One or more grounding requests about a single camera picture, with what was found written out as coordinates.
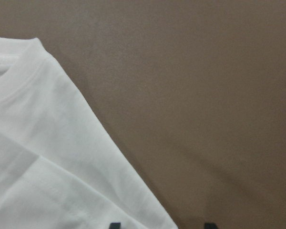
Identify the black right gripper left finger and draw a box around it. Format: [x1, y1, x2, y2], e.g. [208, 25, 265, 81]
[109, 222, 121, 229]

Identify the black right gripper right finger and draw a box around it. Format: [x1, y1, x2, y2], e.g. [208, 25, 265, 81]
[204, 222, 218, 229]

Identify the white long-sleeve printed shirt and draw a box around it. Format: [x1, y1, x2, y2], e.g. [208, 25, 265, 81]
[0, 38, 176, 229]

